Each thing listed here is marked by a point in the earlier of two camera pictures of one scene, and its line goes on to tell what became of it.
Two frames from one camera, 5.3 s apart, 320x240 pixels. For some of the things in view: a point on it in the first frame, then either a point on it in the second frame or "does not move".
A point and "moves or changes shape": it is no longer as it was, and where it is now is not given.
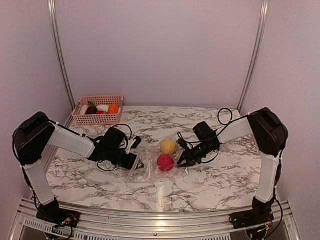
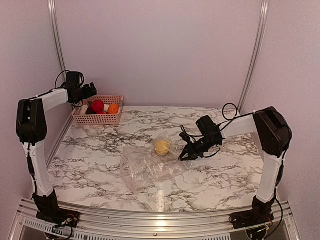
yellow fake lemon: x=168 y=147 → x=162 y=147
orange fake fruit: x=113 y=109 does not move
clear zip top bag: x=158 y=164 moves or changes shape
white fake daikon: x=103 y=107 does not move
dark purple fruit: x=91 y=110 does not move
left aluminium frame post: x=52 y=8 does not move
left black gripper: x=130 y=163 → x=88 y=93
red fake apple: x=165 y=163 → x=98 y=106
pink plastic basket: x=100 y=119 does not move
